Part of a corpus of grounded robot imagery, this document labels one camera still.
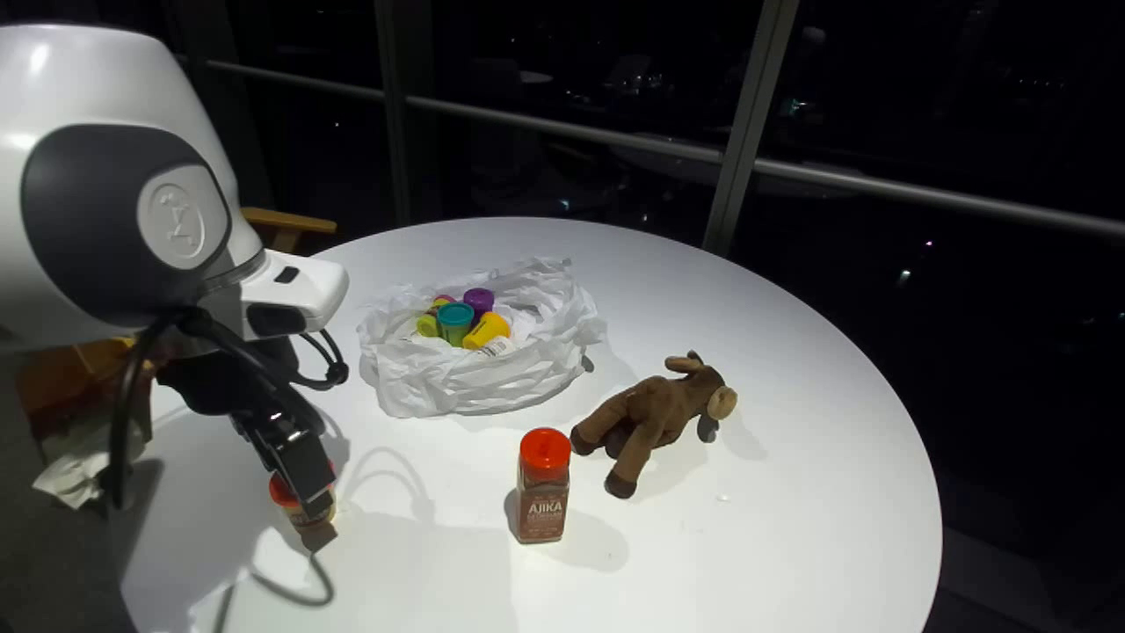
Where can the magenta lid play-doh tub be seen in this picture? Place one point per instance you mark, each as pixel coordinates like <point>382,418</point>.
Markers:
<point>426,325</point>

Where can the metal window railing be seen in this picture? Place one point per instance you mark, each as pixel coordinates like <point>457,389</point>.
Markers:
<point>737,159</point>

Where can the grey wooden armchair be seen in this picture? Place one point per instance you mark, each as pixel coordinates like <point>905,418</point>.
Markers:
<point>60,384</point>

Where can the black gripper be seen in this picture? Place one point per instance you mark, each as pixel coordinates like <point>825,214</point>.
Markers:
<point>223,384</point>

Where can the teal lid play-doh tub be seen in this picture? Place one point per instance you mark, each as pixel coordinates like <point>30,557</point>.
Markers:
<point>455,323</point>

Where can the spice jar red lid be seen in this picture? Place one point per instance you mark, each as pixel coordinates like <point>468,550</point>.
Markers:
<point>541,492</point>

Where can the white plastic bag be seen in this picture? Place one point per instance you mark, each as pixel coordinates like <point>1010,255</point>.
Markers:
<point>554,325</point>

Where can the yellow lid play-doh tub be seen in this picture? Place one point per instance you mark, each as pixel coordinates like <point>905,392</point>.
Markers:
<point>491,329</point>

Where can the brown plush moose toy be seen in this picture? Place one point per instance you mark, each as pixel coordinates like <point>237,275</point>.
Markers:
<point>632,423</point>

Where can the purple lid play-doh tub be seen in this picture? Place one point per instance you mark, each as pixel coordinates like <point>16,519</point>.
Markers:
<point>479,301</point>

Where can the orange lid play-doh tub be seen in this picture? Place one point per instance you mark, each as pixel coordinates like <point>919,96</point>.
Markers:
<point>309,523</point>

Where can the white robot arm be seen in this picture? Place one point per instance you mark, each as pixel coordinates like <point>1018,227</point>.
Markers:
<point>120,221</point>

